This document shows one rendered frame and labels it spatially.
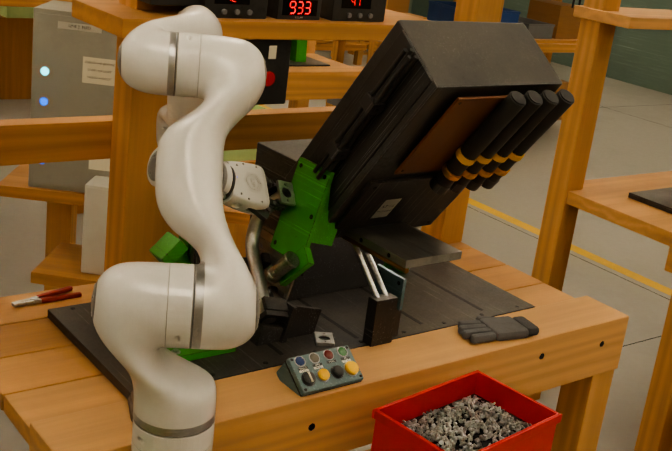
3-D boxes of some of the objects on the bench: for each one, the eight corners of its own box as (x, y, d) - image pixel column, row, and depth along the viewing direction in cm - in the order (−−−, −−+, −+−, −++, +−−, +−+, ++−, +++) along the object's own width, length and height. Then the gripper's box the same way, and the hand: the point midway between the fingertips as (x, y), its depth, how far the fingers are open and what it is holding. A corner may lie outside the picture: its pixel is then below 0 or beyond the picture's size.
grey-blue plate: (399, 336, 224) (408, 278, 219) (393, 338, 222) (402, 279, 218) (373, 319, 231) (381, 263, 226) (366, 321, 229) (374, 264, 225)
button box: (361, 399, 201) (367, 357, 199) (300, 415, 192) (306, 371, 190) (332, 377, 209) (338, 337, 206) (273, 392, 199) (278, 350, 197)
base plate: (534, 313, 251) (535, 305, 251) (134, 407, 185) (135, 397, 184) (423, 255, 282) (424, 248, 282) (47, 317, 216) (47, 308, 215)
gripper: (202, 155, 210) (267, 173, 222) (212, 224, 203) (279, 239, 215) (224, 138, 205) (289, 158, 218) (235, 209, 198) (302, 225, 211)
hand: (277, 197), depth 215 cm, fingers closed on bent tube, 3 cm apart
